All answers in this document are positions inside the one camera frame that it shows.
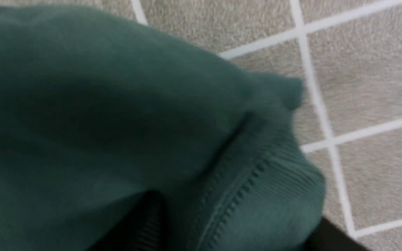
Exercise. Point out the green long-sleeve top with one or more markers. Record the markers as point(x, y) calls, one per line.
point(97, 111)

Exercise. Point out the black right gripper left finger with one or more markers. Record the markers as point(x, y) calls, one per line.
point(142, 229)

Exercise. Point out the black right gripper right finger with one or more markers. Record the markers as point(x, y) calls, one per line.
point(328, 237)

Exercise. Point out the grey checked tablecloth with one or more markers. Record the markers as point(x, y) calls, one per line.
point(349, 51)

